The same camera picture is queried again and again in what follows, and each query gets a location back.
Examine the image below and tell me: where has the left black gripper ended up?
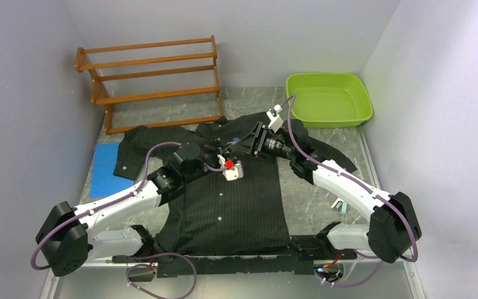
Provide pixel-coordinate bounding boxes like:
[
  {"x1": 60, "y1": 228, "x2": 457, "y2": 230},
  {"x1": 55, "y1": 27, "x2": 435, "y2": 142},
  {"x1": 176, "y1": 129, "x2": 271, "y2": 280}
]
[{"x1": 183, "y1": 143, "x2": 232, "y2": 184}]

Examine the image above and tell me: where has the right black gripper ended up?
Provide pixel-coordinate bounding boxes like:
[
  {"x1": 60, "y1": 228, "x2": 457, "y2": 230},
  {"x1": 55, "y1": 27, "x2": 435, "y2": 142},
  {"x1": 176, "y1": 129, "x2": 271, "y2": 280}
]
[{"x1": 231, "y1": 121, "x2": 295, "y2": 161}]

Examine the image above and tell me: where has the black pinstriped shirt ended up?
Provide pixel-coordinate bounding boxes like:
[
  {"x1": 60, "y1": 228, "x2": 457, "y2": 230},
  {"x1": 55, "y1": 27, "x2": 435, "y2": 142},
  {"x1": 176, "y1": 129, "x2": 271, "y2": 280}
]
[{"x1": 113, "y1": 112, "x2": 358, "y2": 257}]

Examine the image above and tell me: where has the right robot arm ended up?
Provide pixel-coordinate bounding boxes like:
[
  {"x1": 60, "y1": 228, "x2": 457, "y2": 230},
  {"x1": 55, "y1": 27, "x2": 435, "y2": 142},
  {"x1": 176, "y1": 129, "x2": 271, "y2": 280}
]
[{"x1": 230, "y1": 120, "x2": 421, "y2": 263}]

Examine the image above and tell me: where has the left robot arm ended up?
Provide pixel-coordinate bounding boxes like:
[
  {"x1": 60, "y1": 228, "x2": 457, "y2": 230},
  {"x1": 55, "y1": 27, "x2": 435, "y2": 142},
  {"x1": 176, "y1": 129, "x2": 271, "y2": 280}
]
[{"x1": 30, "y1": 141, "x2": 236, "y2": 277}]

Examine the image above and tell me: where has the green plastic basin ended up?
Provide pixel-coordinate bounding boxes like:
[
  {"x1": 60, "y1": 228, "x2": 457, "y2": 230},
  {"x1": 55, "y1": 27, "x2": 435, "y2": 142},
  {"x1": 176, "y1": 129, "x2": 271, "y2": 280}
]
[{"x1": 286, "y1": 72, "x2": 373, "y2": 128}]

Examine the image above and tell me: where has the orange wooden shoe rack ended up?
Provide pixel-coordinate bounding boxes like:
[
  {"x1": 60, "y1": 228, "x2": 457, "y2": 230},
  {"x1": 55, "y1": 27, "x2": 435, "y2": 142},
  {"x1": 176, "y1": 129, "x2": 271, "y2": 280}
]
[{"x1": 74, "y1": 36, "x2": 224, "y2": 135}]

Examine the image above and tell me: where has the blue flat mat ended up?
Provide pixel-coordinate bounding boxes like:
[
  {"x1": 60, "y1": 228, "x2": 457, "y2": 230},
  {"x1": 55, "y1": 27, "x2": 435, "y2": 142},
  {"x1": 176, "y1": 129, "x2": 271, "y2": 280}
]
[{"x1": 89, "y1": 143, "x2": 134, "y2": 199}]

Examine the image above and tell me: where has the black base beam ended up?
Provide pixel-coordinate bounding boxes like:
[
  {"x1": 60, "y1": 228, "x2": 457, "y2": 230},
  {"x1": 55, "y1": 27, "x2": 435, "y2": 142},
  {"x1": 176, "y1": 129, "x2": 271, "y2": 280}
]
[{"x1": 111, "y1": 234, "x2": 358, "y2": 278}]

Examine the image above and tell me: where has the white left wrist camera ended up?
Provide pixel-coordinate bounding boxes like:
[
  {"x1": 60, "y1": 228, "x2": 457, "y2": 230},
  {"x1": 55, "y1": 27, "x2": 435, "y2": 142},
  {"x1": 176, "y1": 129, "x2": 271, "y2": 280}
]
[{"x1": 217, "y1": 154, "x2": 244, "y2": 181}]

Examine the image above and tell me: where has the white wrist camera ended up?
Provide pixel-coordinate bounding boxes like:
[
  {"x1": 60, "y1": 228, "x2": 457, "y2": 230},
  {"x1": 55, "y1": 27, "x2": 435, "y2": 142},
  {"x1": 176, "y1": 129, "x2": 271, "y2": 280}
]
[
  {"x1": 217, "y1": 154, "x2": 244, "y2": 181},
  {"x1": 266, "y1": 105, "x2": 284, "y2": 133}
]

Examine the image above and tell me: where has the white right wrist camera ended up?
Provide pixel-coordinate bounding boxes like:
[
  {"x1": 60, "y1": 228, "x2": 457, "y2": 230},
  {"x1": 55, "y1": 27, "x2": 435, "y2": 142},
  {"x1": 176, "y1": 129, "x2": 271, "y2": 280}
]
[{"x1": 266, "y1": 105, "x2": 284, "y2": 133}]

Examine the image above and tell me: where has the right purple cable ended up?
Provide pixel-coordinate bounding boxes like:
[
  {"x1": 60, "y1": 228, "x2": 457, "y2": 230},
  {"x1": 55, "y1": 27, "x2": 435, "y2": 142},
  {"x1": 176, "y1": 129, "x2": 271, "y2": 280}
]
[{"x1": 280, "y1": 95, "x2": 419, "y2": 289}]

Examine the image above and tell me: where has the purple cable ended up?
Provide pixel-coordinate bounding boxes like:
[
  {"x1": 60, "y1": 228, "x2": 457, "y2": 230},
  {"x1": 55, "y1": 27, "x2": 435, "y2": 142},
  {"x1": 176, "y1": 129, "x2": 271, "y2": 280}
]
[
  {"x1": 30, "y1": 141, "x2": 228, "y2": 299},
  {"x1": 280, "y1": 95, "x2": 419, "y2": 289}
]

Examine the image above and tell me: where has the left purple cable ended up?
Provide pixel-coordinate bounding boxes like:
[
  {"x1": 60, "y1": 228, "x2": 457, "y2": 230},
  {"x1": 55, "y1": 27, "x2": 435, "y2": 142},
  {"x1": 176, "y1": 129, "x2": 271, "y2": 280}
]
[{"x1": 30, "y1": 141, "x2": 228, "y2": 299}]

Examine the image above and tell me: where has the aluminium frame rail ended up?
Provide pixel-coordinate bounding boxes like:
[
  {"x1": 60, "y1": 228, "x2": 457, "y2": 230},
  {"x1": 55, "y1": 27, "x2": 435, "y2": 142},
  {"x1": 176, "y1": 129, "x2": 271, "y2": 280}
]
[{"x1": 47, "y1": 244, "x2": 402, "y2": 276}]

